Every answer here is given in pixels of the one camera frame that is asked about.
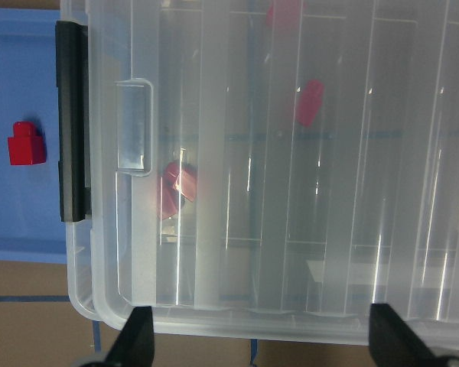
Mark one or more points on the red block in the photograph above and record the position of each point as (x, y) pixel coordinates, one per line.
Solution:
(309, 102)
(178, 184)
(284, 14)
(26, 146)

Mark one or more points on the black box latch handle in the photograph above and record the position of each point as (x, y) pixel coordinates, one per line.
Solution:
(72, 70)

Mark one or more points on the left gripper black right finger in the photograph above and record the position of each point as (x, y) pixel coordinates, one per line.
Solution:
(393, 343)

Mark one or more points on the clear plastic box lid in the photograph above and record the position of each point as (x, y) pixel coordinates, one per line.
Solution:
(295, 231)

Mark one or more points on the blue plastic tray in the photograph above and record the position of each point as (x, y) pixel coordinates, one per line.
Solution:
(30, 224)

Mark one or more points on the red block in box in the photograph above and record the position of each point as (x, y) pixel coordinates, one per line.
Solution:
(178, 184)
(309, 102)
(284, 14)

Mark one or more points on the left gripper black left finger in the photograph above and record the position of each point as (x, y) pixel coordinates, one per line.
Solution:
(135, 344)

